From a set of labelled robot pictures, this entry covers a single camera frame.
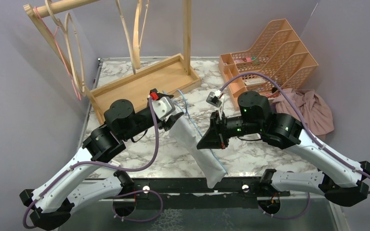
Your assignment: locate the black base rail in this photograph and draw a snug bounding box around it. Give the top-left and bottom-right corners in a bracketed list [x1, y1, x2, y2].
[112, 177, 290, 215]

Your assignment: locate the orange plastic desk organizer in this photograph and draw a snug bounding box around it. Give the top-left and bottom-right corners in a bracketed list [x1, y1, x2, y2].
[218, 18, 319, 111]

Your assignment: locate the pink skirt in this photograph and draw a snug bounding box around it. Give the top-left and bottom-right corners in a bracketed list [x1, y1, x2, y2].
[283, 88, 334, 141]

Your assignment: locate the blue wire hanger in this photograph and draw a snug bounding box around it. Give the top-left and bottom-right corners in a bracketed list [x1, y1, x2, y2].
[172, 90, 227, 172]

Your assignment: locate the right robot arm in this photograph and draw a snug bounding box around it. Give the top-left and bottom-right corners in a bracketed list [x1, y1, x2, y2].
[197, 90, 370, 207]

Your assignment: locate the wooden clothes rack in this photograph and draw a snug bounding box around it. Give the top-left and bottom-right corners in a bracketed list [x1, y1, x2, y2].
[23, 0, 201, 123]

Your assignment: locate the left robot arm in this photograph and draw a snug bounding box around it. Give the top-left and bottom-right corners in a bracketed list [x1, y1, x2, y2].
[20, 95, 183, 231]

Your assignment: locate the wooden hanger right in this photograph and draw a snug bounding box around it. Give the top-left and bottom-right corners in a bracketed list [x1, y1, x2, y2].
[132, 0, 149, 70]

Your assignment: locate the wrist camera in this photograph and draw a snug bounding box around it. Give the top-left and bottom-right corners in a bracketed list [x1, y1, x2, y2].
[149, 89, 175, 121]
[206, 90, 224, 112]

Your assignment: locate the pink wire hanger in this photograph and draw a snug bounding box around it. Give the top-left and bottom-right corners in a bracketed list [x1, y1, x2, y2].
[34, 7, 81, 101]

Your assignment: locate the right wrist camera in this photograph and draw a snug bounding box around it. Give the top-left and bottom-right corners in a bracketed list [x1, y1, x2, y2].
[206, 90, 224, 112]

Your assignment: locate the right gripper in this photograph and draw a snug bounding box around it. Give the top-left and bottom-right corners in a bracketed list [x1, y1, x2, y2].
[197, 110, 263, 150]

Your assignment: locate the wooden hanger middle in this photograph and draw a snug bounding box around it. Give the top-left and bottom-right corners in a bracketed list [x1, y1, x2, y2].
[115, 0, 136, 74]

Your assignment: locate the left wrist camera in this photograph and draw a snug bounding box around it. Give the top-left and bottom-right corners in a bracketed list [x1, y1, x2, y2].
[149, 89, 175, 121]

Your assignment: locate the white skirt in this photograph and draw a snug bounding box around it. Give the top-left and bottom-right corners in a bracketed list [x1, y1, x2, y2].
[169, 117, 227, 189]

